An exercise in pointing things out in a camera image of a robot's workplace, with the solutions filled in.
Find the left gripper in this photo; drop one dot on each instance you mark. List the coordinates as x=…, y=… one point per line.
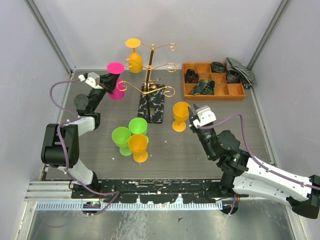
x=108, y=80

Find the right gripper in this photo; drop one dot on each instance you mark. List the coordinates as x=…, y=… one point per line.
x=191, y=117

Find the orange goblet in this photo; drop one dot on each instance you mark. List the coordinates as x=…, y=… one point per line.
x=180, y=115
x=135, y=61
x=138, y=145

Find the pink plastic goblet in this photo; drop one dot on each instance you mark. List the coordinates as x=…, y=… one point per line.
x=118, y=92

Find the green goblet front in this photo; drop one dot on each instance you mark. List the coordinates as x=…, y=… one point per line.
x=120, y=136

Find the green goblet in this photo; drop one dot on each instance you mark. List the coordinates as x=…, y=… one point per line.
x=138, y=125
x=120, y=136

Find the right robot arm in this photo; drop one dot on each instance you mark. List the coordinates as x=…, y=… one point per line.
x=245, y=174

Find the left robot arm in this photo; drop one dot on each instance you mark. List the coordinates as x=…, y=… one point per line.
x=61, y=148

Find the blue yellow floral tie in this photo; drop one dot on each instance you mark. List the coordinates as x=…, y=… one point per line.
x=203, y=87

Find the wooden compartment tray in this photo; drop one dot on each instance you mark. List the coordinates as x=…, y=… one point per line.
x=223, y=91

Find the black orange rolled tie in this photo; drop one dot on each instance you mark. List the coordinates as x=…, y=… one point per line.
x=191, y=76

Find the dark green floral tie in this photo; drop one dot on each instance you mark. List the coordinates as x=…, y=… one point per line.
x=217, y=67

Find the green goblet back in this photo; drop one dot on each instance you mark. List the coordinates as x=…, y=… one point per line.
x=138, y=125

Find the dark patterned rolled tie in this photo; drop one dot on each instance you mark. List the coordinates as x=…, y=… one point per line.
x=233, y=77

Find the black white striped cloth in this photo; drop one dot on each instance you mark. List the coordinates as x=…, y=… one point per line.
x=246, y=75

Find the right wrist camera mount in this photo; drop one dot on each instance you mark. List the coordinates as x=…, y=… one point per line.
x=205, y=116

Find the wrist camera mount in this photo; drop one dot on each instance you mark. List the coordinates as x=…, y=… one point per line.
x=205, y=116
x=92, y=79

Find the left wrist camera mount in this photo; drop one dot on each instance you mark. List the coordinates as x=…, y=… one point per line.
x=92, y=79

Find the gold wire wine glass rack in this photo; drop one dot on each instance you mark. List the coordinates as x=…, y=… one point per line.
x=152, y=94

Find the grey slotted cable duct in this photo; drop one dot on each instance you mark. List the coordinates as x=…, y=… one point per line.
x=83, y=206

